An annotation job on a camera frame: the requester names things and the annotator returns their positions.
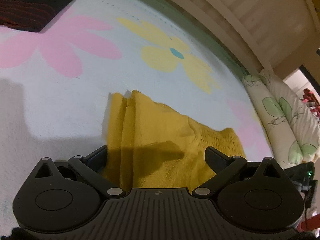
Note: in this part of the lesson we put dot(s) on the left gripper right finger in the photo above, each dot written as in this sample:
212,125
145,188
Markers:
226,168

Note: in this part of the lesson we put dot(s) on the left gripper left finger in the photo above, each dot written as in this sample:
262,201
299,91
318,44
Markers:
88,169

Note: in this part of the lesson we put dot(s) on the mustard yellow knit garment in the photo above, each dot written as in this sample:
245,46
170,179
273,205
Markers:
150,145

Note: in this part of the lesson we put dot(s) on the floral white pillow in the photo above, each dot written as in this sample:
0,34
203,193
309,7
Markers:
291,128

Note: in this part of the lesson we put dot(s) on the floral bed sheet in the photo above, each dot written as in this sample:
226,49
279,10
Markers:
56,85

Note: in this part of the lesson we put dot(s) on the wooden headboard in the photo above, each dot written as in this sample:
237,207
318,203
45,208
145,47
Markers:
278,35

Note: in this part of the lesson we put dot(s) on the dark folded garment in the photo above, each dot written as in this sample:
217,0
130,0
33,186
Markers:
30,15

